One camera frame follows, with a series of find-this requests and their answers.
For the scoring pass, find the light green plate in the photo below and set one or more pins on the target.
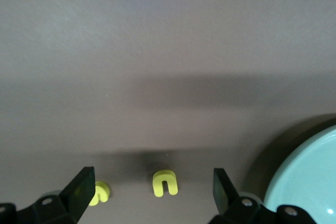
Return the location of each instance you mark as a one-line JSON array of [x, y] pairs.
[[309, 176]]

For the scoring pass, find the yellow letter n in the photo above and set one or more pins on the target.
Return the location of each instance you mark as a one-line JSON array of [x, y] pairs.
[[157, 184]]

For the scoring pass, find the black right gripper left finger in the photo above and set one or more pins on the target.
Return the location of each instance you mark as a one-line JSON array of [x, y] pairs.
[[78, 190]]

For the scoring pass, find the yellow letter s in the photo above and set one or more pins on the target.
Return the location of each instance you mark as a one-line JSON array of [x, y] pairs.
[[103, 191]]

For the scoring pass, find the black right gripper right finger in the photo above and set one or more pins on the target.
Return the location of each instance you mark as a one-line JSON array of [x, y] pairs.
[[223, 192]]

